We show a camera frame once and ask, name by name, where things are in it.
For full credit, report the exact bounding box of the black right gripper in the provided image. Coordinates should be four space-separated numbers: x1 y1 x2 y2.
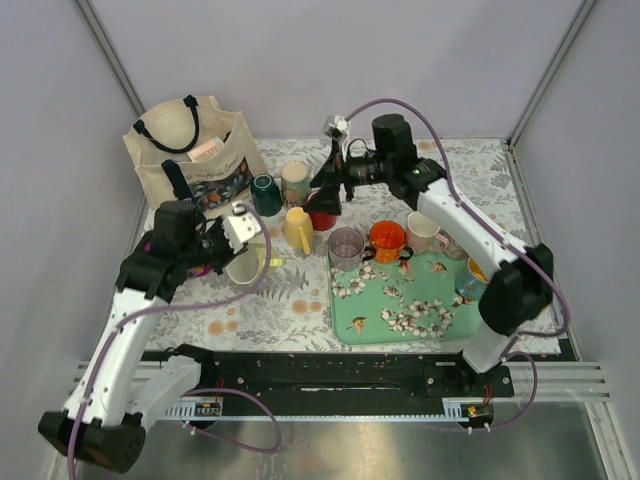
302 139 391 217

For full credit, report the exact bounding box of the lime green mug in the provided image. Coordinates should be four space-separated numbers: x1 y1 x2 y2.
224 243 267 285

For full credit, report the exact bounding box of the lilac mug black handle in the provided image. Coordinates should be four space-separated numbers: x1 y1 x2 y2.
328 227 376 272

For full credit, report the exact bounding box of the orange mug black handle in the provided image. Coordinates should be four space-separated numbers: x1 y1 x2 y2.
363 220 414 265

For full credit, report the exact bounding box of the small pale pink mug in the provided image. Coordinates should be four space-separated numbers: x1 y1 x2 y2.
406 212 449 255

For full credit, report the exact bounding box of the blue glazed mug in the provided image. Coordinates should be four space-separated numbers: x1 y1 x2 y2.
454 257 489 302

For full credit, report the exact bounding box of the tall pink floral mug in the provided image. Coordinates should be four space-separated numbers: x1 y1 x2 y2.
443 232 469 260

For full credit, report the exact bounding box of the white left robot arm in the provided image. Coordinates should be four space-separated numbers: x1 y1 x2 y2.
38 200 263 478

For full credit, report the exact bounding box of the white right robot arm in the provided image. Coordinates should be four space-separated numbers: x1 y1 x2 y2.
304 114 554 396

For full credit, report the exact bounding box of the red mug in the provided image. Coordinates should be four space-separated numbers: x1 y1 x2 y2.
305 209 337 232

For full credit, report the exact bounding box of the cream floral mug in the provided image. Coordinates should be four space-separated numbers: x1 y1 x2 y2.
281 161 311 208

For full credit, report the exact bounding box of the yellow mug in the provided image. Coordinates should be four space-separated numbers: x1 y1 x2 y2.
283 207 314 255

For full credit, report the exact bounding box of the dark green mug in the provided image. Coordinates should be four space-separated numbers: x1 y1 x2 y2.
251 174 282 217

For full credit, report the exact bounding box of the purple snack packet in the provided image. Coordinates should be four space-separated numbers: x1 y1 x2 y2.
142 242 212 278

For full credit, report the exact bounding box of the floral table mat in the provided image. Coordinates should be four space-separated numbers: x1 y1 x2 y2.
147 138 533 354

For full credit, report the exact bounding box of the pink box in bag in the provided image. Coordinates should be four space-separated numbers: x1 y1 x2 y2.
187 137 225 163

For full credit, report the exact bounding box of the beige canvas tote bag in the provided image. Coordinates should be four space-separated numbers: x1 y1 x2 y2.
123 95 268 216

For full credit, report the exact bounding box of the green hummingbird tray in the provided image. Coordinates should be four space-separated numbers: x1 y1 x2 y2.
328 252 482 346

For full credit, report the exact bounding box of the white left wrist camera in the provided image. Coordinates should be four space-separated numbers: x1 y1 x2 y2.
222 202 262 253

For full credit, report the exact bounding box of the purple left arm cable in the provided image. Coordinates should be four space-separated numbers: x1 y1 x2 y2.
66 202 284 480

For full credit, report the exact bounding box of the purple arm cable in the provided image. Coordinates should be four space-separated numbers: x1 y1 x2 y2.
66 202 284 480
344 98 572 434

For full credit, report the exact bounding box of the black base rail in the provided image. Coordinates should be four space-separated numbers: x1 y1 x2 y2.
143 344 514 417

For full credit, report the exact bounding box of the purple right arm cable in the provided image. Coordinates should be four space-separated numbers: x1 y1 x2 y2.
344 98 572 434

